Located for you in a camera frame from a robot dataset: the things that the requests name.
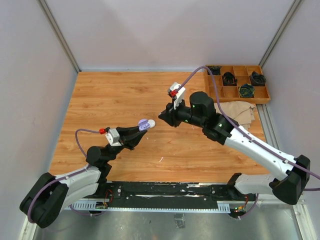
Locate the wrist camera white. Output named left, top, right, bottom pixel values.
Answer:
left=167, top=82, right=186, bottom=110
left=105, top=128, right=121, bottom=147

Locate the beige folded cloth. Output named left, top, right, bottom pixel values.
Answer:
left=220, top=101, right=256, bottom=130

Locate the white earbud charging case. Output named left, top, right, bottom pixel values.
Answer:
left=148, top=119, right=156, bottom=128

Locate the rolled black tie centre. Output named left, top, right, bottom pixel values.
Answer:
left=222, top=72, right=238, bottom=86

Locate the purple earbud charging case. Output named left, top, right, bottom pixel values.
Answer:
left=138, top=119, right=151, bottom=132

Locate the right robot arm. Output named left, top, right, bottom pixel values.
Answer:
left=158, top=91, right=311, bottom=205

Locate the rolled black tie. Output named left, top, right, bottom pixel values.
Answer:
left=249, top=71, right=266, bottom=87
left=222, top=72, right=238, bottom=86

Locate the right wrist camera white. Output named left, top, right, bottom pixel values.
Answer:
left=167, top=82, right=186, bottom=110

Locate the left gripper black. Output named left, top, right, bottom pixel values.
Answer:
left=104, top=125, right=148, bottom=163

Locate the rolled dark tie top-left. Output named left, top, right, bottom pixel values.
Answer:
left=208, top=65, right=222, bottom=76

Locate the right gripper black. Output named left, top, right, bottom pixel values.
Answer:
left=158, top=96, right=205, bottom=128

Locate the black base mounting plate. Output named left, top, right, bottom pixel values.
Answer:
left=85, top=181, right=256, bottom=211

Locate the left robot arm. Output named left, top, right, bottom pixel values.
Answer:
left=19, top=125, right=149, bottom=229

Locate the wooden compartment tray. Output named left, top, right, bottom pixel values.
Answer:
left=203, top=65, right=271, bottom=104

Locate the rolled black tie right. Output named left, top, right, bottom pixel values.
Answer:
left=249, top=71, right=266, bottom=87

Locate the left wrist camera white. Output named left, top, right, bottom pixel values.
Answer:
left=105, top=128, right=121, bottom=147

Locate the rolled blue patterned tie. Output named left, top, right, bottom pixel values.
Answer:
left=238, top=83, right=255, bottom=98

